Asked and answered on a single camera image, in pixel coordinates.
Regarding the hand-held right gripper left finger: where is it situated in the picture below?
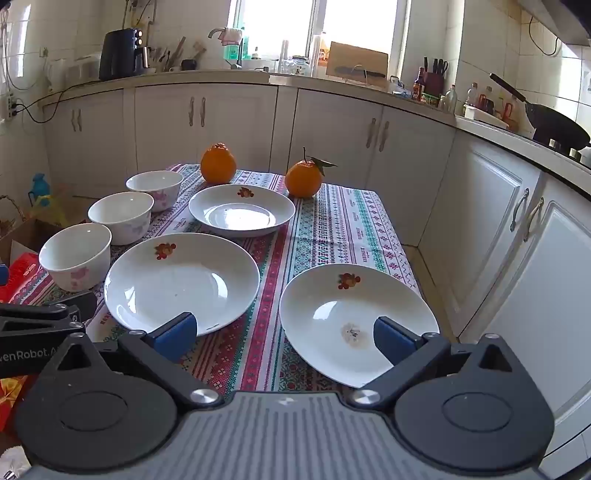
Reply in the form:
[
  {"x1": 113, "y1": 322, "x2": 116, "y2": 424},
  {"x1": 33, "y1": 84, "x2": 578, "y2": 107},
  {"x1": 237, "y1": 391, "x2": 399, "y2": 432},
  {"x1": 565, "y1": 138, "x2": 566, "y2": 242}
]
[{"x1": 55, "y1": 312, "x2": 225, "y2": 409}]

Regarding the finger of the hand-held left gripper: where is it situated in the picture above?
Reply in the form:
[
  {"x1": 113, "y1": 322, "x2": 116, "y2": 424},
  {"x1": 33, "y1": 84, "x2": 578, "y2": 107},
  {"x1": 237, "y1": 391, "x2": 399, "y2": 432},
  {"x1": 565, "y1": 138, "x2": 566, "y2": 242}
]
[{"x1": 0, "y1": 291, "x2": 99, "y2": 334}]

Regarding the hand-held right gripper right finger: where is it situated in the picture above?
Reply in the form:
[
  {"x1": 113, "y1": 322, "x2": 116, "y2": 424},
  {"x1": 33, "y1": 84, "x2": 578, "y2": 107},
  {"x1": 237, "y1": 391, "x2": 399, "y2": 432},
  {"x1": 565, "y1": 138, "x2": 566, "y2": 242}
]
[{"x1": 348, "y1": 316, "x2": 514, "y2": 409}]

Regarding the large white floral plate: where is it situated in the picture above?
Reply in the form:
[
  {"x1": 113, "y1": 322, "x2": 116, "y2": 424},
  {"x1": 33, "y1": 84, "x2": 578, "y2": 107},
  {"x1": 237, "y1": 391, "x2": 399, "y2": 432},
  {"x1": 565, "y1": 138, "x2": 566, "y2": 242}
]
[{"x1": 104, "y1": 233, "x2": 260, "y2": 337}]

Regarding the white pink-flowered bowl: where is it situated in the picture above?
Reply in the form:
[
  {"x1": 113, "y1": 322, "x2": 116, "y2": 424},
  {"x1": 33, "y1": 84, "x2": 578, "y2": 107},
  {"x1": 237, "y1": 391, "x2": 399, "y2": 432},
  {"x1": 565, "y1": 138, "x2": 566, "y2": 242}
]
[
  {"x1": 39, "y1": 223, "x2": 112, "y2": 292},
  {"x1": 126, "y1": 171, "x2": 184, "y2": 213},
  {"x1": 88, "y1": 192, "x2": 154, "y2": 246}
]

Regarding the stained white floral plate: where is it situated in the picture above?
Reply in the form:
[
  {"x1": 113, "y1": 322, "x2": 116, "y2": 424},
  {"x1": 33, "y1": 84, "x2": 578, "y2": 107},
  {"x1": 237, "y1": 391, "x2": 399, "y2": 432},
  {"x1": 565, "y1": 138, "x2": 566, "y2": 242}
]
[{"x1": 279, "y1": 263, "x2": 440, "y2": 388}]

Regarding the small white floral plate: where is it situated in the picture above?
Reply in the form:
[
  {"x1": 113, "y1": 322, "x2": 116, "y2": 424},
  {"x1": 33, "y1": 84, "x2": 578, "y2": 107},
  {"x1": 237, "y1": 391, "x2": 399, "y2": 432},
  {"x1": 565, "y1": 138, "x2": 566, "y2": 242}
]
[{"x1": 188, "y1": 184, "x2": 296, "y2": 238}]

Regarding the red packet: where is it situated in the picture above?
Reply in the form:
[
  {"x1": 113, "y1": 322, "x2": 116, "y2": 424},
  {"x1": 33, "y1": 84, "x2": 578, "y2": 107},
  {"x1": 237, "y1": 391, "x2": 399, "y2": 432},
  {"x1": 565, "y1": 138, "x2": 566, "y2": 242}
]
[{"x1": 0, "y1": 253, "x2": 55, "y2": 305}]

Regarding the cardboard box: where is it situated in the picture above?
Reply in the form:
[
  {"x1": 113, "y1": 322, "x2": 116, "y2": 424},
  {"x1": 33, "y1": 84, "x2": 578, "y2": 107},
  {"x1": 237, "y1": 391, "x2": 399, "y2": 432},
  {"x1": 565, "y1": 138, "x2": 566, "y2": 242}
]
[{"x1": 0, "y1": 217, "x2": 88, "y2": 268}]

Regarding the blue bottle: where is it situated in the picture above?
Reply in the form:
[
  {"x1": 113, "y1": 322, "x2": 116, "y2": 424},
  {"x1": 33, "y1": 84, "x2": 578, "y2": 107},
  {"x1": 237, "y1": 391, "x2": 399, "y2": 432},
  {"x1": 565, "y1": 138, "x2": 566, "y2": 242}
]
[{"x1": 30, "y1": 173, "x2": 51, "y2": 207}]

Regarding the patterned tablecloth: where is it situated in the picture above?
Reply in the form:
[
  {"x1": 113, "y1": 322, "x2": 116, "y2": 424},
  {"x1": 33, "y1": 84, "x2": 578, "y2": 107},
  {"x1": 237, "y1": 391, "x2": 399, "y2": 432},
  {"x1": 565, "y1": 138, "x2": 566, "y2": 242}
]
[{"x1": 14, "y1": 164, "x2": 423, "y2": 398}]

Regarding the leafless orange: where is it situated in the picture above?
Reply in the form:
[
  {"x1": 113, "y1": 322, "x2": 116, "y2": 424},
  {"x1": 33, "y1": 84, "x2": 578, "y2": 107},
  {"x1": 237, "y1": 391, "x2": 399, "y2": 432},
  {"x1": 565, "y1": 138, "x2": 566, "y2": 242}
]
[{"x1": 200, "y1": 143, "x2": 238, "y2": 184}]

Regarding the orange with leaf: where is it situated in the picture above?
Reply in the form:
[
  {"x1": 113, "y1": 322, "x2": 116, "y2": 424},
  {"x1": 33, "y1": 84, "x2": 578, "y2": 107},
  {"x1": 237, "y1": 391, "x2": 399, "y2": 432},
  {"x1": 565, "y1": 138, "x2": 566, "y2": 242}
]
[{"x1": 284, "y1": 148, "x2": 338, "y2": 199}]

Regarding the white kitchen appliance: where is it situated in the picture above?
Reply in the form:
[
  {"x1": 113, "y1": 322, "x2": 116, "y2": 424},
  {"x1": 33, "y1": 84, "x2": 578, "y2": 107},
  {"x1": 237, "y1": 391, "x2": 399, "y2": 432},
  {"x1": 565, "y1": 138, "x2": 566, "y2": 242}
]
[{"x1": 65, "y1": 53, "x2": 102, "y2": 86}]

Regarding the white tray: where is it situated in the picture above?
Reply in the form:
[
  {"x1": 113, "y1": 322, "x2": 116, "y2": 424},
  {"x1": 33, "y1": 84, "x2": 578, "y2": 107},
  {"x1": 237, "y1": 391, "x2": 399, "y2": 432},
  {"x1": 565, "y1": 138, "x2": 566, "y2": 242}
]
[{"x1": 463, "y1": 104, "x2": 511, "y2": 128}]

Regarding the black air fryer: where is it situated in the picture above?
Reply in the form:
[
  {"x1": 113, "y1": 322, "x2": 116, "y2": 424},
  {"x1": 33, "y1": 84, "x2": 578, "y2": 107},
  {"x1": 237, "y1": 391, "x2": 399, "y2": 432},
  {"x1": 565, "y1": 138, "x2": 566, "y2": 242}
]
[{"x1": 98, "y1": 28, "x2": 145, "y2": 82}]

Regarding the knife block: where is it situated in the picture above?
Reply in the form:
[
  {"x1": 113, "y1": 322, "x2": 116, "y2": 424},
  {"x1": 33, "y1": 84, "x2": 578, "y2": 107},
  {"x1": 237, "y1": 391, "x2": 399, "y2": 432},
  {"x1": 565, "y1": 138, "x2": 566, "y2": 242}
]
[{"x1": 422, "y1": 58, "x2": 450, "y2": 96}]

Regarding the black wok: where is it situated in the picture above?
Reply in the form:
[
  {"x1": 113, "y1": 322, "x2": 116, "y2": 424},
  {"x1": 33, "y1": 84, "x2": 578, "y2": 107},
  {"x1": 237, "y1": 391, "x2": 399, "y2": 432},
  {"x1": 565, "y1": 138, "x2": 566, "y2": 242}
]
[{"x1": 489, "y1": 73, "x2": 591, "y2": 149}]

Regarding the brown cutting board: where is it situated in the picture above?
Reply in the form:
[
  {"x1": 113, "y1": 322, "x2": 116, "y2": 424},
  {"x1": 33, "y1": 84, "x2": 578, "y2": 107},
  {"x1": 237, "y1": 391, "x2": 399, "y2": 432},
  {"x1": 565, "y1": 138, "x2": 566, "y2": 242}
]
[{"x1": 327, "y1": 41, "x2": 389, "y2": 80}]

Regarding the kitchen faucet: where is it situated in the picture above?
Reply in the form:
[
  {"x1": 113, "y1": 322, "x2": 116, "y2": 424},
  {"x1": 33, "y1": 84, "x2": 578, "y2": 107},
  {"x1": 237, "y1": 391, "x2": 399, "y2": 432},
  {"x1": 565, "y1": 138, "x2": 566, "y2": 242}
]
[{"x1": 208, "y1": 28, "x2": 245, "y2": 71}]

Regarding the clear plastic bottle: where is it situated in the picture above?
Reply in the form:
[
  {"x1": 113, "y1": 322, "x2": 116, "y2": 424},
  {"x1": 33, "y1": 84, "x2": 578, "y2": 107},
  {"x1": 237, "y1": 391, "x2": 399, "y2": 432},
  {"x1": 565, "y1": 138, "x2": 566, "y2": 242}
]
[{"x1": 309, "y1": 33, "x2": 324, "y2": 77}]

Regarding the window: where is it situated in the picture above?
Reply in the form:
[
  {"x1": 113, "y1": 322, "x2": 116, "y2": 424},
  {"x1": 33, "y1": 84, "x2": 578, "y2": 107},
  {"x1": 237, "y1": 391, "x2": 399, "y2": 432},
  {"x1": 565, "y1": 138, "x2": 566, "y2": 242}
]
[{"x1": 228, "y1": 0, "x2": 411, "y2": 61}]

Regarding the range hood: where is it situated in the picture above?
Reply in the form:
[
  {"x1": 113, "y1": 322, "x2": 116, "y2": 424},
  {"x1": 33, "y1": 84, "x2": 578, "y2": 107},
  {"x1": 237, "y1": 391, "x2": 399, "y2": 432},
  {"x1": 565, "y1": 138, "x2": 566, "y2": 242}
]
[{"x1": 519, "y1": 0, "x2": 591, "y2": 47}]

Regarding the black appliance cable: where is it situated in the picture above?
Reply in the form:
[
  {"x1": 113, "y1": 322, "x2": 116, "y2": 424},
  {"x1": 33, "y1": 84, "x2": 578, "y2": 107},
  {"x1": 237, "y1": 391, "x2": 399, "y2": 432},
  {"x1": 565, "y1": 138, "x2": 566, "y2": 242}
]
[{"x1": 11, "y1": 78, "x2": 102, "y2": 124}]

